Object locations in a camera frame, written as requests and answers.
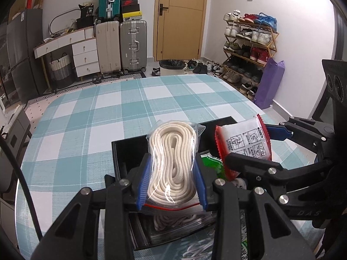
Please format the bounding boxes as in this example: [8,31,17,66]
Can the scattered floor shoes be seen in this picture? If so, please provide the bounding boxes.
[150,58,226,80]

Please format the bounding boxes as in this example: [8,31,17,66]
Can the dark glass cabinet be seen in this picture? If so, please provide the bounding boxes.
[0,19,11,109]

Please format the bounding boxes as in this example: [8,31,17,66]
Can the bag of cream rope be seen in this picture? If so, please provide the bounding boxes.
[146,120,207,218]

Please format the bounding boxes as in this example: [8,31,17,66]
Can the black and yellow shoe box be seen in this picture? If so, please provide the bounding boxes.
[122,11,143,21]

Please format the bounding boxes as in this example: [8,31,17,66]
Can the white trash bin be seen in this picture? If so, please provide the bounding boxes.
[159,59,185,76]

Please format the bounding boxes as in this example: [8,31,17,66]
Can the grey refrigerator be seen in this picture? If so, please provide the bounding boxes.
[6,8,44,104]

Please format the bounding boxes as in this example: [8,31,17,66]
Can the red and white packet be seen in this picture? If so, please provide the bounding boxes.
[215,114,273,181]

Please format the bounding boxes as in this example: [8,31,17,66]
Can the white drawer desk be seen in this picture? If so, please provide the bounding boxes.
[33,26,99,78]

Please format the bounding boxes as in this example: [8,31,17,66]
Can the teal checked tablecloth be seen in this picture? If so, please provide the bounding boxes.
[15,74,326,260]

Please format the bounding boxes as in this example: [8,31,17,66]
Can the purple bag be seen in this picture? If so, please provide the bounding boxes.
[254,58,285,110]

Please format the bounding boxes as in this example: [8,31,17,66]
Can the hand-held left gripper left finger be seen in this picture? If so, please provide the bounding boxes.
[31,154,154,260]

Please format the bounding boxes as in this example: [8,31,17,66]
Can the beige suitcase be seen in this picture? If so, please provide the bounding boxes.
[95,20,121,74]

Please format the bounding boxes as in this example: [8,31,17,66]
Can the teal suitcase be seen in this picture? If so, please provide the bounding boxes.
[98,0,121,21]

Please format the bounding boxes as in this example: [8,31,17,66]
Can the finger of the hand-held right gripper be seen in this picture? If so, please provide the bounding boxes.
[225,153,334,204]
[264,116,337,155]

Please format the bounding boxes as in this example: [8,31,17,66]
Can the black paper bag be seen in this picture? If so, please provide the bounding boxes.
[79,3,95,20]

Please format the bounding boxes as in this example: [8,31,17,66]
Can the bag of striped white laces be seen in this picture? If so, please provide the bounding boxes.
[150,213,217,239]

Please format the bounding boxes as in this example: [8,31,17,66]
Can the silver suitcase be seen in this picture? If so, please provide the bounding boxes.
[119,20,148,74]

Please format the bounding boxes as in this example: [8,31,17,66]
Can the yellow wooden door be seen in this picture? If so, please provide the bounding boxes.
[153,0,209,62]

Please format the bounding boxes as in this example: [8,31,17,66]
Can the woven laundry basket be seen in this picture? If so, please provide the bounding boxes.
[49,54,74,89]

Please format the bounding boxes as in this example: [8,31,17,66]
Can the black cable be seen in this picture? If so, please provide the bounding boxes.
[0,134,44,239]

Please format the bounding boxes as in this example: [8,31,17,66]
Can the black cardboard box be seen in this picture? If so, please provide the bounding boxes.
[112,116,248,251]

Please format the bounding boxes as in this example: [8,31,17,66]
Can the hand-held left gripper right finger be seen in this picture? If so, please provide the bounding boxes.
[193,154,312,260]

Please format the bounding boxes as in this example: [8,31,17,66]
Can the wooden shoe rack with shoes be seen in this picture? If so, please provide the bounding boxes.
[223,10,278,101]

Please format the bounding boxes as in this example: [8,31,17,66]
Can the green packet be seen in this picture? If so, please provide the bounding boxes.
[201,153,227,181]

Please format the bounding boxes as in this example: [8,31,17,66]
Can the large flat cardboard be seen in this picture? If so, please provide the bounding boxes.
[8,0,29,23]

